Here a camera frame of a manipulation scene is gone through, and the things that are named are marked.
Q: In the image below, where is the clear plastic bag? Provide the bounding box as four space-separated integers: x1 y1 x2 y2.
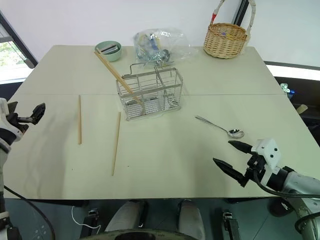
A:
132 27 199 68

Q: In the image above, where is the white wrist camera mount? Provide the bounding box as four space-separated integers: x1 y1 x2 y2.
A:
250 137 282 187
0 97 26 144

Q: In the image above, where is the black window frame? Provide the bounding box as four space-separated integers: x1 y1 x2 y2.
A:
0 9 39 70

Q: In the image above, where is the pale green bowl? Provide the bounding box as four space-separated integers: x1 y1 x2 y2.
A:
94 40 124 63

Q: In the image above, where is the wooden chopstick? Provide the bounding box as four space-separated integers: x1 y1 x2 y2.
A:
77 94 83 146
94 51 144 106
111 111 122 177
95 50 145 105

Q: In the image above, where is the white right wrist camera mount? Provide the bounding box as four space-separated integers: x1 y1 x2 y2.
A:
250 137 282 187

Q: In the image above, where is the black upright post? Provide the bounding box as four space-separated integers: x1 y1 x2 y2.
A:
233 0 251 26

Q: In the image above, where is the silver wire cutlery rack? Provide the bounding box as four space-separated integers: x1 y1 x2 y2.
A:
115 62 183 122

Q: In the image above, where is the wicker basket with handle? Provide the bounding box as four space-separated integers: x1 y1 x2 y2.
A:
202 0 258 60

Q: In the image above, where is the teal white crumpled item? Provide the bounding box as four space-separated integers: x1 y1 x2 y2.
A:
279 83 296 95

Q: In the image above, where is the grey rounded robot leg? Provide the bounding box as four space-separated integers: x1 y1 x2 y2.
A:
104 199 149 233
176 198 206 240

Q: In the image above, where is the dark round floor base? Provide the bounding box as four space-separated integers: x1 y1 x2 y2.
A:
4 198 55 240

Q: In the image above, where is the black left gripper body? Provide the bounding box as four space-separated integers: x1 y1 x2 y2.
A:
8 111 35 133

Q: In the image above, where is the thin white cable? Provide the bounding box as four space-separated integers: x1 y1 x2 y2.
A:
71 205 102 234

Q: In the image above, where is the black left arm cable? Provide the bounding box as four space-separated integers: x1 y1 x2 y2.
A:
3 184 56 240

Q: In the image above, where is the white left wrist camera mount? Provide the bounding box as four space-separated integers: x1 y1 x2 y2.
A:
0 97 26 144

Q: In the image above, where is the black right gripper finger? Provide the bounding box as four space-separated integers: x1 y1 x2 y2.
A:
227 140 253 155
212 157 248 188

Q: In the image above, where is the silver metal spoon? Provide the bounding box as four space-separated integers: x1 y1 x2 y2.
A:
195 115 246 139

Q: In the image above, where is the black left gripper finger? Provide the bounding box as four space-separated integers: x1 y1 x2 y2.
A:
31 102 47 125
7 100 19 116

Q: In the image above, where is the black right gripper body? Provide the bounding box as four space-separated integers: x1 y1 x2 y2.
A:
245 152 267 186

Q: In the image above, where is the black table leg bracket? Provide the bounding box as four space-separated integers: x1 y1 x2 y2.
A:
221 209 239 240
81 207 100 236

